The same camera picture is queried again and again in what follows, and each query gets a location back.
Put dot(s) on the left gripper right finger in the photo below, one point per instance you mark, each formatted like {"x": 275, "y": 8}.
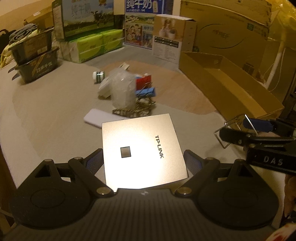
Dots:
{"x": 203, "y": 173}

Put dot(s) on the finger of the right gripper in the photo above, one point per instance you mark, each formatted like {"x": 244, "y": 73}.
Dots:
{"x": 242, "y": 139}
{"x": 277, "y": 126}

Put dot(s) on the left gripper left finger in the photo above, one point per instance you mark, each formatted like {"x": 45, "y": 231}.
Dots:
{"x": 84, "y": 170}

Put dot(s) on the gold TP-LINK box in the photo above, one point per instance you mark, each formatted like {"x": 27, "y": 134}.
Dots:
{"x": 142, "y": 152}

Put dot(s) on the green white small jar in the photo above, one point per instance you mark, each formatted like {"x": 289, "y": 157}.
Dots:
{"x": 98, "y": 76}

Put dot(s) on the clear plastic box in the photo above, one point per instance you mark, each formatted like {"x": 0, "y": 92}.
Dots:
{"x": 122, "y": 88}

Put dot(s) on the blue binder clip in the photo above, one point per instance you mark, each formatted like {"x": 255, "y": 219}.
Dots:
{"x": 146, "y": 92}

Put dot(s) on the red white toy figure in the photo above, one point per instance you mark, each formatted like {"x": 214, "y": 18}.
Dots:
{"x": 143, "y": 82}

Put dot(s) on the beige plug adapter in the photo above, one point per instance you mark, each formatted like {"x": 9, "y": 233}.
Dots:
{"x": 124, "y": 66}

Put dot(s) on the shallow cardboard tray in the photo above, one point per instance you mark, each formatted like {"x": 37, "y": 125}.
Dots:
{"x": 229, "y": 88}

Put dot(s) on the white fan stand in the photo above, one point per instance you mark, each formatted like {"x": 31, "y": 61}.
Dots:
{"x": 279, "y": 55}

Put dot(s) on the large brown cardboard box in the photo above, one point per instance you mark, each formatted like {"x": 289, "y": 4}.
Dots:
{"x": 236, "y": 30}

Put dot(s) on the lower black crate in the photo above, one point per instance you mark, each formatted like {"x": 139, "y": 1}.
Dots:
{"x": 39, "y": 66}

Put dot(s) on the black crate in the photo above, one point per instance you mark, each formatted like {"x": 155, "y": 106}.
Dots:
{"x": 32, "y": 47}
{"x": 39, "y": 66}

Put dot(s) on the green tissue pack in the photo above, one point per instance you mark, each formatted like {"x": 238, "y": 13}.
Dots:
{"x": 88, "y": 47}

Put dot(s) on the white humidifier box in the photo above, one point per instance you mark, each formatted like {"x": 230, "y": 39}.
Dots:
{"x": 171, "y": 36}

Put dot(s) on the upper black crate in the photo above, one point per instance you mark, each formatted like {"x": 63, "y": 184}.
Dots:
{"x": 32, "y": 47}

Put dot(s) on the folded grey clothes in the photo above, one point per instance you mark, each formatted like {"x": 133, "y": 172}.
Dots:
{"x": 22, "y": 32}

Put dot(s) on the green pasture milk box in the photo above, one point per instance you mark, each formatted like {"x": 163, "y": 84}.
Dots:
{"x": 76, "y": 17}

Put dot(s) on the black bag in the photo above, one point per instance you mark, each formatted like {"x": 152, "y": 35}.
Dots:
{"x": 4, "y": 39}

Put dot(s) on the wooden headboard panel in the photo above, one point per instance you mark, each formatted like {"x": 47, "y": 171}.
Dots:
{"x": 15, "y": 18}

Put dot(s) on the blue milk carton box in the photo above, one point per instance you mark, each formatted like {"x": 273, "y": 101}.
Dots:
{"x": 139, "y": 20}

